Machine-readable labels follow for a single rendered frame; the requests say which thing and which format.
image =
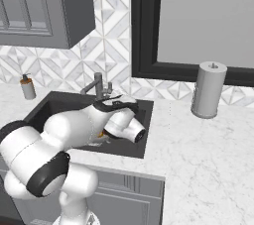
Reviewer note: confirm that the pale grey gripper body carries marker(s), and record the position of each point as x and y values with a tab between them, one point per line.
99	142

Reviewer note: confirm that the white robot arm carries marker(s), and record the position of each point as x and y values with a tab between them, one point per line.
76	126

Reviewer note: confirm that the dark grey sink basin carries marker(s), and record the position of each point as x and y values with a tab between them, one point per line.
66	103

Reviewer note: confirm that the grey metal sink faucet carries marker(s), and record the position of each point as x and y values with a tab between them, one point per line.
98	85

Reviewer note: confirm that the grey false drawer front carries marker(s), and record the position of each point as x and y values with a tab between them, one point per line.
132	181

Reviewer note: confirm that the grey base cabinet door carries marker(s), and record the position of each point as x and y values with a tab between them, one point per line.
132	210

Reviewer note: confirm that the grey soap dispenser, brown top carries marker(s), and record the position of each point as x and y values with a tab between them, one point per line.
28	90

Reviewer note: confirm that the white paper towel roll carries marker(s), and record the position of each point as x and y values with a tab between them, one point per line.
208	90

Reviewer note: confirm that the grey paper towel holder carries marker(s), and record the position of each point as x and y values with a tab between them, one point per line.
214	65

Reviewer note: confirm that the black framed window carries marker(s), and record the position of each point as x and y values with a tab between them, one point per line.
205	17

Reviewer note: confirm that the grey wall cabinet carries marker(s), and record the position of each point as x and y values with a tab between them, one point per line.
77	7

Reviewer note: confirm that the grey wall cabinet door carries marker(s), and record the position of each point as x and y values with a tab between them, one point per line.
29	4

